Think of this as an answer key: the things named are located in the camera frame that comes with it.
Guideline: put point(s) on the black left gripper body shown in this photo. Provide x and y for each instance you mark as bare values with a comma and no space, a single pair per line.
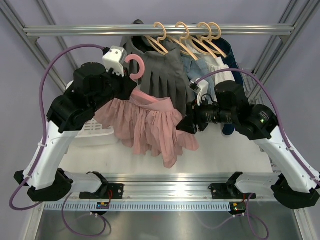
119,85

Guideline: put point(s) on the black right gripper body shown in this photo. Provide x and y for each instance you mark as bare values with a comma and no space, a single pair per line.
206,113

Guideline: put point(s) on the grey pleated skirt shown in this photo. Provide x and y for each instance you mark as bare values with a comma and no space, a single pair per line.
164,75

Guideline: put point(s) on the pink ruffled skirt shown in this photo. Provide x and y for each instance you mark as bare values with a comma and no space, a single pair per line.
148,126

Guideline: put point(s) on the light blue denim skirt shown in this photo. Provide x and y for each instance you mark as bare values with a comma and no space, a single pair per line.
198,68

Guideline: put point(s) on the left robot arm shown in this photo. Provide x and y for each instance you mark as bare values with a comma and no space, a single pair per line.
93,86

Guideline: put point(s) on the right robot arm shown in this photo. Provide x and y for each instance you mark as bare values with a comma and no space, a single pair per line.
295,186

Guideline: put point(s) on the dark navy skirt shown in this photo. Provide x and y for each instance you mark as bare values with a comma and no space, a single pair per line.
230,61

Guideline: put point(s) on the white plastic basket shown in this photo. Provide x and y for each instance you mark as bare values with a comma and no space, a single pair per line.
93,134

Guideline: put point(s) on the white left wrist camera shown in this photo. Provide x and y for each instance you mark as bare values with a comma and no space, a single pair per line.
113,59

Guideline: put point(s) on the aluminium frame strut left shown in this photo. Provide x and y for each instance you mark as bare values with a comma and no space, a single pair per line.
31,42

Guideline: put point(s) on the aluminium frame strut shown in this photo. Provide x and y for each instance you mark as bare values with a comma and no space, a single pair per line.
280,50
31,42

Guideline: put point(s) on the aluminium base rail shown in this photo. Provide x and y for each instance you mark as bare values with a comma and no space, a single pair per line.
178,187

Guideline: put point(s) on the aluminium hanging rail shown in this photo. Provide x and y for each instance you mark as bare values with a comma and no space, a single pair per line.
137,30

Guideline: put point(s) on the white slotted cable duct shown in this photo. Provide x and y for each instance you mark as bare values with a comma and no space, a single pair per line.
140,206

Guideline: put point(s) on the aluminium frame strut right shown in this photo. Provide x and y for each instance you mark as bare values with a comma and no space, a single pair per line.
280,50

